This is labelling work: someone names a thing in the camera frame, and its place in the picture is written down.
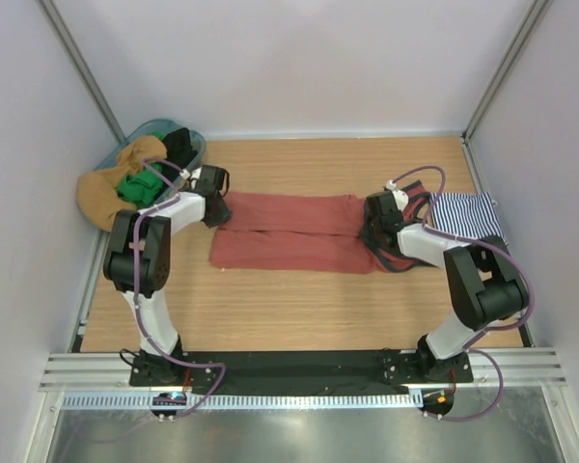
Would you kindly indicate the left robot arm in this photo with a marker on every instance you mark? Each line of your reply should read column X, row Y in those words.
column 138, row 255

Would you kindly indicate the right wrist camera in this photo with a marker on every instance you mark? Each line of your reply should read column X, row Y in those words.
column 401, row 197

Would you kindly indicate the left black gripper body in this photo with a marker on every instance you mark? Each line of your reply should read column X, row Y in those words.
column 223, row 214

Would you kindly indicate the aluminium frame rail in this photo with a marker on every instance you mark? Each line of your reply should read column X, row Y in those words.
column 529, row 366

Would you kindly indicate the black tank top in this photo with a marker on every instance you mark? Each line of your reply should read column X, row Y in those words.
column 179, row 147

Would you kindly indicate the green tank top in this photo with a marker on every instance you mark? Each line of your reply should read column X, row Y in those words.
column 142, row 188

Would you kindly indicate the left corner aluminium post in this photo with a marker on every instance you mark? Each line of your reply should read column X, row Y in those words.
column 77, row 59

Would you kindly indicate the corner aluminium post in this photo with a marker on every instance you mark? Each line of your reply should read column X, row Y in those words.
column 520, row 39
column 77, row 59

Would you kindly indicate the teal plastic laundry basket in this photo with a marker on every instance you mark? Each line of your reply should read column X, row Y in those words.
column 159, row 128

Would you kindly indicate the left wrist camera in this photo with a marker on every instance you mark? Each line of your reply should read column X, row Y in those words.
column 189, row 178

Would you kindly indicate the right corner aluminium post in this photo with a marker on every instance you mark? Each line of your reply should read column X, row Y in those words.
column 520, row 39

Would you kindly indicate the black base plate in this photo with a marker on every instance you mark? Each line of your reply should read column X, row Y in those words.
column 298, row 373

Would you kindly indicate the pink tank top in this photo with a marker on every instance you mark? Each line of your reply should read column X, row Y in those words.
column 282, row 232

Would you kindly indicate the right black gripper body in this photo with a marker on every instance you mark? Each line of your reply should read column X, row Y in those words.
column 370, row 231

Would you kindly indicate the slotted cable duct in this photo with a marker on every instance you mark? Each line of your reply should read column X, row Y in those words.
column 158, row 401

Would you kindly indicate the tan tank top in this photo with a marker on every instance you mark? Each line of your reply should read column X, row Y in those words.
column 97, row 195

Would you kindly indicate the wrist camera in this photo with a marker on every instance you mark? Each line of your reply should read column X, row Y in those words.
column 189, row 178
column 401, row 197

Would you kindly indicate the blue white striped tank top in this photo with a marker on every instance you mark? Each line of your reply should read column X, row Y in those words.
column 467, row 215

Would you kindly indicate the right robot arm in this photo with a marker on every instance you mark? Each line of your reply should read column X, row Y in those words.
column 484, row 284

